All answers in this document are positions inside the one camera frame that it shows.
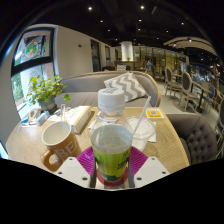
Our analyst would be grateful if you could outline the brown ceramic mug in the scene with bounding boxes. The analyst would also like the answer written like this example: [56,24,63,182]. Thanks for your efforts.
[40,120,83,173]

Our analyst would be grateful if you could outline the white paper napkin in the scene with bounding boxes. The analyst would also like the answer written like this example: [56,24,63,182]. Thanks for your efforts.
[146,129,158,144]

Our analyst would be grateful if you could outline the group of ceiling lights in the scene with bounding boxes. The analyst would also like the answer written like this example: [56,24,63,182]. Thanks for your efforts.
[88,4,193,43]

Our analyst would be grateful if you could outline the grey white chevron pillow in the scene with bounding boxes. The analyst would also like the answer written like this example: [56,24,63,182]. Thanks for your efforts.
[103,71,148,103]

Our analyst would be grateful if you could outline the white menu booklet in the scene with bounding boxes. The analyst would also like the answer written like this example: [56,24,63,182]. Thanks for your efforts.
[48,105,93,135]

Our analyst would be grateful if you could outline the small blue carton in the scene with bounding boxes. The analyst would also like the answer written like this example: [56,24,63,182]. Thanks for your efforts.
[36,110,51,127]

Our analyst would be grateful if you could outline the green potted plant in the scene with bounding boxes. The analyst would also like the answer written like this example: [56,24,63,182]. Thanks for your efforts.
[25,73,72,113]

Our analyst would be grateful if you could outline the grey tufted armchair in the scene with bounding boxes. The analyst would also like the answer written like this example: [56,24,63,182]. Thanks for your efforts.
[165,113,224,166]

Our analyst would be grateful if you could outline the group of dining chairs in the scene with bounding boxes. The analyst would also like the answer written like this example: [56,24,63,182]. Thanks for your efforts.
[163,66,224,114]

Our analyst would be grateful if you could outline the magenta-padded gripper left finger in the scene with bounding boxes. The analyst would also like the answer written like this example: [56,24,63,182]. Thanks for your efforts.
[54,145,98,190]

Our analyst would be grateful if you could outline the dark-framed decorated window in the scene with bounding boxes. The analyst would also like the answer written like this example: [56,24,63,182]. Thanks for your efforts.
[10,27,56,119]

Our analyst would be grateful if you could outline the clear green-labelled drink bottle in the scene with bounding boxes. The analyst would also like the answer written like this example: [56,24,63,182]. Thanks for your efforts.
[89,87,134,186]

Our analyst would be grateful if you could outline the clear plastic cup with straw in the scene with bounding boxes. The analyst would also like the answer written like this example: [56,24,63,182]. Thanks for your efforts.
[125,95,157,153]

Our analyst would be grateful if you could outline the grey curved sofa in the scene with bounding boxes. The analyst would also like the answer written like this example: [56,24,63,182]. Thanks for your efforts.
[54,70,163,108]

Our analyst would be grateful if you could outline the yellow table card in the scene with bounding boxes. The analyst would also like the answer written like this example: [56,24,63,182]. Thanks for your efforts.
[144,107,165,120]

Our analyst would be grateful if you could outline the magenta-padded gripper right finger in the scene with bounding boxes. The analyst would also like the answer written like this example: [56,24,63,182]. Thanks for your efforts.
[127,145,171,189]

